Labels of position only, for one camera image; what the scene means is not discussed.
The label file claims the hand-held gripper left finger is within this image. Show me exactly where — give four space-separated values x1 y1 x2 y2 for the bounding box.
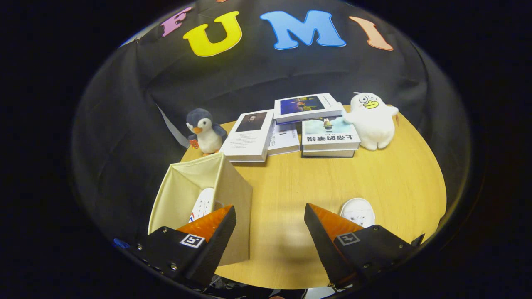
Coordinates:
127 205 237 289

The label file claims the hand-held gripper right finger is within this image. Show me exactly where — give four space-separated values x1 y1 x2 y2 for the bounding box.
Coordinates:
304 203 416 289

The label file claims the white canvas shoe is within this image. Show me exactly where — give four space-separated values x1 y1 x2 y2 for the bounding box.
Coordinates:
340 197 376 228
188 188 225 223

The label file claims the beige fabric storage box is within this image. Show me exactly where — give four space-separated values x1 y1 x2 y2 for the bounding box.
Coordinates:
148 152 253 266

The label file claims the thick white-edged book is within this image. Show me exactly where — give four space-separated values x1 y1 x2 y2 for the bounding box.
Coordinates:
302 147 357 158

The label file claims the thin white book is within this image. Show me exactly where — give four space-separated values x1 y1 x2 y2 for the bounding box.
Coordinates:
267 123 300 157

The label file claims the grey penguin plush toy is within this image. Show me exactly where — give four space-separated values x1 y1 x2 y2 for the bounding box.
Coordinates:
186 108 228 156

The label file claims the white book with portrait cover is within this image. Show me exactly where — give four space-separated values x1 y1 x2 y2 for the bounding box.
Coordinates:
219 109 275 163

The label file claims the white duck plush toy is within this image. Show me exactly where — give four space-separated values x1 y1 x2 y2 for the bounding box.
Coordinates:
342 92 399 151

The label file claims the book with blue night cover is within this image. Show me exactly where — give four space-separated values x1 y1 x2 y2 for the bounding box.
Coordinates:
273 93 343 124

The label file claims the black backdrop cloth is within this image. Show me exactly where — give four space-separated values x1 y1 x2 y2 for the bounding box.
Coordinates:
71 0 472 250

